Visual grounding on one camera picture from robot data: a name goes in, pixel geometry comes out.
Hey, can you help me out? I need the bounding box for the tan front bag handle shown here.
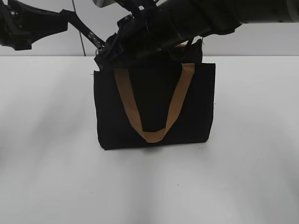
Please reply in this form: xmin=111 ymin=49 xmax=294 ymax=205
xmin=114 ymin=63 xmax=195 ymax=143

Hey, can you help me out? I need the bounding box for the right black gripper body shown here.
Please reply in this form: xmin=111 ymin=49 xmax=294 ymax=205
xmin=94 ymin=9 xmax=186 ymax=69

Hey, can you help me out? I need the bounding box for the black canvas tote bag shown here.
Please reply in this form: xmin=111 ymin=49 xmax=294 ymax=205
xmin=93 ymin=40 xmax=216 ymax=150

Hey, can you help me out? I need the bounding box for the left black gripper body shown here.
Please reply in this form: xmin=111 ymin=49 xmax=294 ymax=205
xmin=0 ymin=0 xmax=68 ymax=50

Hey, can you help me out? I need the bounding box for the black bag shoulder strap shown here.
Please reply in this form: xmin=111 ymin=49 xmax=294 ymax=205
xmin=72 ymin=14 xmax=107 ymax=56

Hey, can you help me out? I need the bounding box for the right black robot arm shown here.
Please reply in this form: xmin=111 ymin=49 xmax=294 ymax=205
xmin=95 ymin=0 xmax=299 ymax=68

